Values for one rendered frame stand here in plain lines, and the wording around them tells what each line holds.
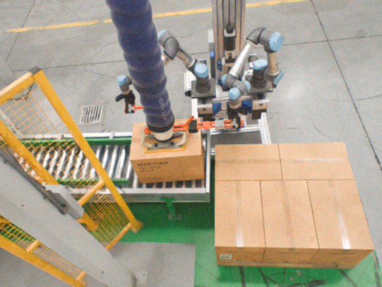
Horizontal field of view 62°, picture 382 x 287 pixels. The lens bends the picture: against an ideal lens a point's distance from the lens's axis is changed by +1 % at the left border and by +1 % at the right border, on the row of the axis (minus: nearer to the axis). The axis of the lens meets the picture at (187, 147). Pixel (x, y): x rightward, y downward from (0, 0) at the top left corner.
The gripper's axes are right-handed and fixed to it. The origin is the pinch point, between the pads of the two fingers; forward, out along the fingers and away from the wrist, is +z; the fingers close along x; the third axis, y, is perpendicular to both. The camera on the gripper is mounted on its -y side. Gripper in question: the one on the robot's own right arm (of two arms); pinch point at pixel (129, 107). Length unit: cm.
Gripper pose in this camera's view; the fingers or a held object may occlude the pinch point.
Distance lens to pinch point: 285.7
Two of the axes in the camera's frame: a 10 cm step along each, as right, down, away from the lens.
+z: 1.1, 5.7, 8.2
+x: -0.2, -8.2, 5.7
